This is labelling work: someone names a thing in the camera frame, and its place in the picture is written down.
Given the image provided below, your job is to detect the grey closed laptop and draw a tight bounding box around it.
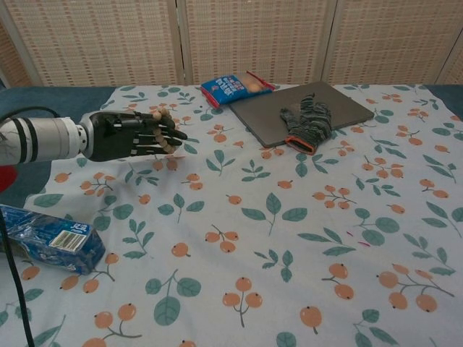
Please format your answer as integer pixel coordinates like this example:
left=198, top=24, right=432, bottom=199
left=229, top=81, right=375, bottom=148

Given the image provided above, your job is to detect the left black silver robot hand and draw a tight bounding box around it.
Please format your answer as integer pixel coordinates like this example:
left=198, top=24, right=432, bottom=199
left=78, top=109, right=188, bottom=163

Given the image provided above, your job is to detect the blue plastic-wrapped packet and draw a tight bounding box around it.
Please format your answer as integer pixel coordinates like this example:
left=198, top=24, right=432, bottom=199
left=0, top=204, right=106, bottom=276

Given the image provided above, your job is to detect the blue snack bag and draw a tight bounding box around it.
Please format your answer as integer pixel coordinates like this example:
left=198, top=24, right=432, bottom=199
left=200, top=71, right=276, bottom=108

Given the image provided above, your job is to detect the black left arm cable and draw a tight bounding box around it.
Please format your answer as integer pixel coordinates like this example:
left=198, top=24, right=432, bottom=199
left=0, top=106, right=61, bottom=347

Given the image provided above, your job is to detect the bamboo folding screen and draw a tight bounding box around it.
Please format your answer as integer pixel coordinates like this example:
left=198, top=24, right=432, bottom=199
left=0, top=0, right=463, bottom=88

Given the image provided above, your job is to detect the floral printed tablecloth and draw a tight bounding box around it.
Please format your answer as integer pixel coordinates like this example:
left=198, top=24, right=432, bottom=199
left=0, top=83, right=463, bottom=347

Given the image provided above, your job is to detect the wooden bead bracelet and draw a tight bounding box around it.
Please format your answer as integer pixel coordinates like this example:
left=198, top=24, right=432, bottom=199
left=150, top=109, right=183, bottom=159

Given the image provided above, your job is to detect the grey striped knit glove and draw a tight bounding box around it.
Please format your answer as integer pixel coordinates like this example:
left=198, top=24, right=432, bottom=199
left=278, top=93, right=333, bottom=155

